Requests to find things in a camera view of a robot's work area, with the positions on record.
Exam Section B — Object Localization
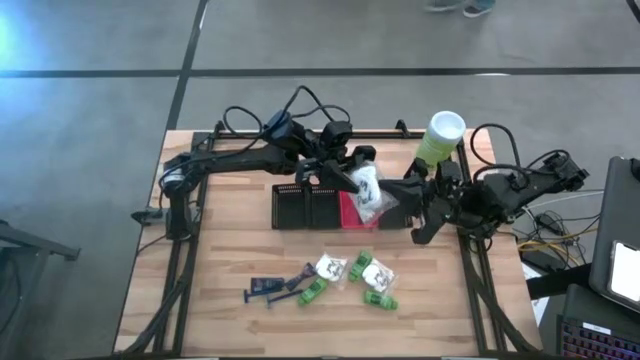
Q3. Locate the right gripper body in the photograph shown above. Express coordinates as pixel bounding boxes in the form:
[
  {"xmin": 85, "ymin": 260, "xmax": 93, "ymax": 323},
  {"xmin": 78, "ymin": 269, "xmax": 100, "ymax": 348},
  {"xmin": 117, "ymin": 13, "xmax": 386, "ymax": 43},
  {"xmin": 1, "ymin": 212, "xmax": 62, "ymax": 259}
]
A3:
[{"xmin": 422, "ymin": 179, "xmax": 471, "ymax": 234}]

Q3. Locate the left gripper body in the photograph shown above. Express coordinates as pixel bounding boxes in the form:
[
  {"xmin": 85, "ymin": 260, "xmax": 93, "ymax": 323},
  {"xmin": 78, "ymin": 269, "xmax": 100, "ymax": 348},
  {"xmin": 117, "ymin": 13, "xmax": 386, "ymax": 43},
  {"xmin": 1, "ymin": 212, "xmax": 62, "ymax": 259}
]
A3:
[{"xmin": 294, "ymin": 147, "xmax": 359, "ymax": 187}]

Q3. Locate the black plastic slotted basket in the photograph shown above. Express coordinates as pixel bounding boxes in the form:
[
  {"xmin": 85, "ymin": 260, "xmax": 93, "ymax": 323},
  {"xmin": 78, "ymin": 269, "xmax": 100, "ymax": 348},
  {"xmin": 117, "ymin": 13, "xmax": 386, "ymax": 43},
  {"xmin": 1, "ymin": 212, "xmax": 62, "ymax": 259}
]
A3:
[
  {"xmin": 271, "ymin": 183, "xmax": 309, "ymax": 231},
  {"xmin": 374, "ymin": 199, "xmax": 416, "ymax": 231},
  {"xmin": 304, "ymin": 183, "xmax": 344, "ymax": 231}
]

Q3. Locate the red plastic slotted basket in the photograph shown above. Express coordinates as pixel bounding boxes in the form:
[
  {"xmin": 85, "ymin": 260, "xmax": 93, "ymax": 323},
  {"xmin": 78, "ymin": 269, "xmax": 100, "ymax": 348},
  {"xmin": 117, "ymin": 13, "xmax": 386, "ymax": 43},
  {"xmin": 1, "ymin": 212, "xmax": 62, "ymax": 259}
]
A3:
[{"xmin": 338, "ymin": 189, "xmax": 380, "ymax": 231}]

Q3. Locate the green wipes canister white lid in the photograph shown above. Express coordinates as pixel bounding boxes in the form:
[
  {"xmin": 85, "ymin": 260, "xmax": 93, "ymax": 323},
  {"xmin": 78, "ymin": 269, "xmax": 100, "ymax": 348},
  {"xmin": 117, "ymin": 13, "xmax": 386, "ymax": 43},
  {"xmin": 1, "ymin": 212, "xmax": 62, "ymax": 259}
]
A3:
[{"xmin": 414, "ymin": 110, "xmax": 467, "ymax": 169}]

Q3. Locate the black power adapter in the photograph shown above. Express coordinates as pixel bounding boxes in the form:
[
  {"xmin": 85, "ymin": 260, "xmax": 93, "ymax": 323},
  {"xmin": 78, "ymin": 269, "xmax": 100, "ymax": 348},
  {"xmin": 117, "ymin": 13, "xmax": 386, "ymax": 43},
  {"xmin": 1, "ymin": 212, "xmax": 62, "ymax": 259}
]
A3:
[{"xmin": 534, "ymin": 213, "xmax": 566, "ymax": 236}]

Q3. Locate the white paper sheet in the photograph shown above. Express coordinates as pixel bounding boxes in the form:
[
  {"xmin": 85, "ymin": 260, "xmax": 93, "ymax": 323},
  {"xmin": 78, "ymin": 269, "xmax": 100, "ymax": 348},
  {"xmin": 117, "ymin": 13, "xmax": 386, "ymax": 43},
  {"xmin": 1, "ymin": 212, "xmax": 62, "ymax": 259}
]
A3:
[{"xmin": 521, "ymin": 262, "xmax": 550, "ymax": 326}]

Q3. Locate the grey laptop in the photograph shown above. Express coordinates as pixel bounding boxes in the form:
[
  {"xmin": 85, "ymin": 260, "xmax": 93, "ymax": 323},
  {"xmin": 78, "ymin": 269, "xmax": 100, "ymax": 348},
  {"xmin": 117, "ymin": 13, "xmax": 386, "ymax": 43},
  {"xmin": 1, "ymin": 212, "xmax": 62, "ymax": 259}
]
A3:
[{"xmin": 588, "ymin": 156, "xmax": 640, "ymax": 314}]

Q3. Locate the person's foot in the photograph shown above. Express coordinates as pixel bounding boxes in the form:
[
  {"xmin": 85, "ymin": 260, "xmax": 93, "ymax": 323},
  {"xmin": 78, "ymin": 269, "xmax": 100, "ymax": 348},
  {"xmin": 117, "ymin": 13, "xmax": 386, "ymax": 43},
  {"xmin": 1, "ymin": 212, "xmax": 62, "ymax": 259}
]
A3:
[
  {"xmin": 424, "ymin": 0, "xmax": 464, "ymax": 13},
  {"xmin": 462, "ymin": 0, "xmax": 497, "ymax": 19}
]

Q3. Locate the backlit keyboard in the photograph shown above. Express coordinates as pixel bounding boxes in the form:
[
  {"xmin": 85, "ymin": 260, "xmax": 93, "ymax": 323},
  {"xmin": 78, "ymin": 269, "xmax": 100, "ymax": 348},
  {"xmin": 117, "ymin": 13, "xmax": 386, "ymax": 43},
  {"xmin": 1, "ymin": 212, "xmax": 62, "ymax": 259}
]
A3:
[{"xmin": 557, "ymin": 315, "xmax": 640, "ymax": 360}]

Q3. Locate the black metal stand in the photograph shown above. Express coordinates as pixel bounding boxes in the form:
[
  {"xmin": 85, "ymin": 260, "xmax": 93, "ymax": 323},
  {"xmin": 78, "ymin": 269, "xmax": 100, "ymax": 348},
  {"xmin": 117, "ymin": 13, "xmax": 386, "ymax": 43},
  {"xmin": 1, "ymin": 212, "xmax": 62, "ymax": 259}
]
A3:
[{"xmin": 0, "ymin": 219, "xmax": 81, "ymax": 360}]

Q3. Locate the black aluminium rig frame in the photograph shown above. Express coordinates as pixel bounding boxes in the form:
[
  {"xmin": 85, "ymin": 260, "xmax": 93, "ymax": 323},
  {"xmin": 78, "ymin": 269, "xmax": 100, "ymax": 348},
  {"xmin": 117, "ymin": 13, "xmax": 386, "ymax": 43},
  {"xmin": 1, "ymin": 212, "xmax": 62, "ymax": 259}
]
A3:
[{"xmin": 113, "ymin": 119, "xmax": 544, "ymax": 359}]

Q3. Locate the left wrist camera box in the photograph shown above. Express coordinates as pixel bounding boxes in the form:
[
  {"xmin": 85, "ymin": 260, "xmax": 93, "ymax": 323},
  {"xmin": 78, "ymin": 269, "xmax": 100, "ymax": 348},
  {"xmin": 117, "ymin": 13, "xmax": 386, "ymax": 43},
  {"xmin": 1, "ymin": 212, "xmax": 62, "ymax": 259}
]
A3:
[{"xmin": 318, "ymin": 119, "xmax": 354, "ymax": 151}]

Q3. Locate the yellow cable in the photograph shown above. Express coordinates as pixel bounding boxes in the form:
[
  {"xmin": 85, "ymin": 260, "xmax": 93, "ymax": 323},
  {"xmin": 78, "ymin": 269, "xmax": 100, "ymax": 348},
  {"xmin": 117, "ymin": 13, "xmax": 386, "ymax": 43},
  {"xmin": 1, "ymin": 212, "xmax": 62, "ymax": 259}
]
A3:
[{"xmin": 517, "ymin": 234, "xmax": 586, "ymax": 257}]

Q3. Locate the black strap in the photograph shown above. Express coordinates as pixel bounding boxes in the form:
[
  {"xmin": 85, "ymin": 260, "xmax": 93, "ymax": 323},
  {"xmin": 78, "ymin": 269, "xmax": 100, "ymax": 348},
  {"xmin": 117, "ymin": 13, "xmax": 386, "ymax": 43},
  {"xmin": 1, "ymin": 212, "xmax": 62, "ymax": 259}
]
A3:
[{"xmin": 525, "ymin": 263, "xmax": 592, "ymax": 300}]

